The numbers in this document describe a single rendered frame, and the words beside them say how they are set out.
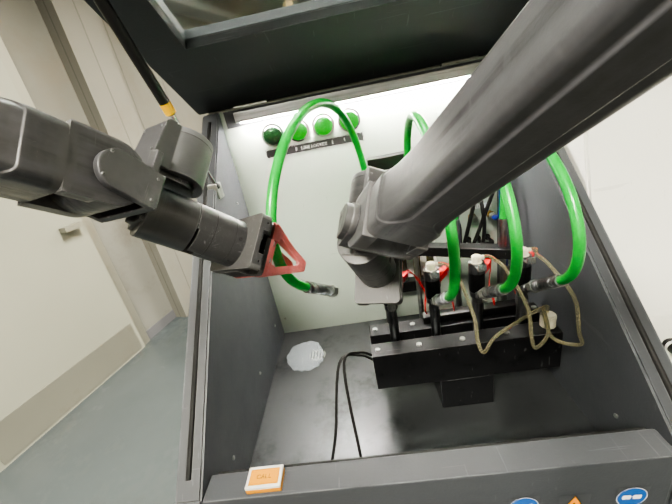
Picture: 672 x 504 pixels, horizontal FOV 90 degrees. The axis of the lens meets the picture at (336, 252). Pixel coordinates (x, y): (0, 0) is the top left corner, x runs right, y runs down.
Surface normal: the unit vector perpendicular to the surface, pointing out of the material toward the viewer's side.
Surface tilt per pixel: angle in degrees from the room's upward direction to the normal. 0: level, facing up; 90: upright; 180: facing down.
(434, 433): 0
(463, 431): 0
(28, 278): 90
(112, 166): 85
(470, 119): 67
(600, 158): 76
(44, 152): 87
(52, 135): 82
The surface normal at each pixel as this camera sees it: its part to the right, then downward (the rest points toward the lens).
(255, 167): -0.02, 0.39
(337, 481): -0.18, -0.90
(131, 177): 0.90, -0.11
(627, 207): -0.07, 0.17
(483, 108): -0.97, -0.16
